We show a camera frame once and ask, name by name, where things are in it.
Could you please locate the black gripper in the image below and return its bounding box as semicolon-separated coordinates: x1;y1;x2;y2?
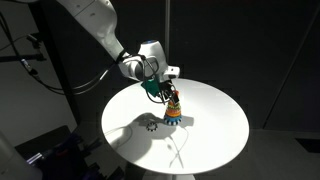
159;80;180;105

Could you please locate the light green toothed ring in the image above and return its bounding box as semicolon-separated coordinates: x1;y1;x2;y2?
167;100;182;109

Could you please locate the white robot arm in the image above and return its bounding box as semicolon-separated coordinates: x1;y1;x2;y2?
57;0;180;105

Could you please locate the black white striped stand base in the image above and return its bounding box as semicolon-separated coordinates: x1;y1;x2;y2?
164;119;181;126

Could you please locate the dark blue equipment cart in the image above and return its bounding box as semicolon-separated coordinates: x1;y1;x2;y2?
15;126;106;180

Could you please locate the blue stacking ring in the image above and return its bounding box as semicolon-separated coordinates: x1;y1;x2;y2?
164;114;183;124

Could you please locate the green wrist camera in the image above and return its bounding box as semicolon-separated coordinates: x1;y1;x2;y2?
141;79;160;97

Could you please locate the small black white ring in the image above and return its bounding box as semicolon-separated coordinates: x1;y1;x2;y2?
146;122;159;132

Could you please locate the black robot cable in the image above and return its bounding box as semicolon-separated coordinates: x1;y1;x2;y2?
19;49;161;104

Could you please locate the black camera stand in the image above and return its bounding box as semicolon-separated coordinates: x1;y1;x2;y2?
0;9;79;125

